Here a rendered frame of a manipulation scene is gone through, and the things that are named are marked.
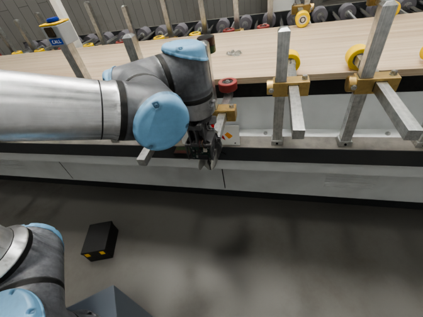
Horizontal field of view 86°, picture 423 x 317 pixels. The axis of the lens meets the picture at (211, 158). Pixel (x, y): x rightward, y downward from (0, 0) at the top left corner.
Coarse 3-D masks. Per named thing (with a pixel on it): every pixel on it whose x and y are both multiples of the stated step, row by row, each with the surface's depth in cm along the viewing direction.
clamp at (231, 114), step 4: (220, 104) 90; (224, 104) 89; (228, 104) 89; (236, 104) 88; (220, 108) 88; (224, 108) 87; (228, 108) 87; (232, 108) 86; (236, 108) 89; (216, 112) 87; (220, 112) 87; (224, 112) 86; (228, 112) 86; (232, 112) 86; (236, 112) 89; (228, 116) 87; (232, 116) 87; (236, 116) 90; (228, 120) 89; (232, 120) 88
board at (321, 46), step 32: (256, 32) 142; (320, 32) 125; (352, 32) 118; (416, 32) 106; (0, 64) 177; (32, 64) 163; (64, 64) 152; (96, 64) 141; (224, 64) 111; (256, 64) 106; (320, 64) 96; (384, 64) 88; (416, 64) 85
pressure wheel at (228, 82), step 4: (220, 80) 98; (224, 80) 98; (228, 80) 95; (232, 80) 96; (236, 80) 95; (220, 84) 94; (224, 84) 94; (228, 84) 93; (232, 84) 93; (236, 84) 95; (220, 88) 95; (224, 88) 94; (228, 88) 94; (232, 88) 94; (236, 88) 96; (224, 92) 96; (228, 92) 95
